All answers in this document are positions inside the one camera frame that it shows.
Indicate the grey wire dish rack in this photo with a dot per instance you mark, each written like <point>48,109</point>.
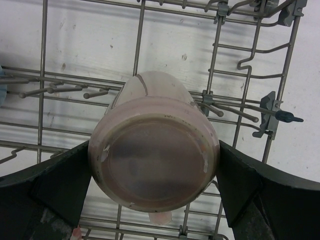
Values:
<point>66,60</point>

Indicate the salmon pink mug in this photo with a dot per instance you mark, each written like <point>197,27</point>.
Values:
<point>76,234</point>

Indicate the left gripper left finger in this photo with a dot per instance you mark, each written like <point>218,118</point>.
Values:
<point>45,201</point>

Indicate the pale pink mug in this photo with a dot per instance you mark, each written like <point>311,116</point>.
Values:
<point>154,150</point>

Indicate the blue printed cup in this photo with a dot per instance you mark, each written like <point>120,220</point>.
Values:
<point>3,89</point>

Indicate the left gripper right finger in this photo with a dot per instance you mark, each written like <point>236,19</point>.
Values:
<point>262,202</point>

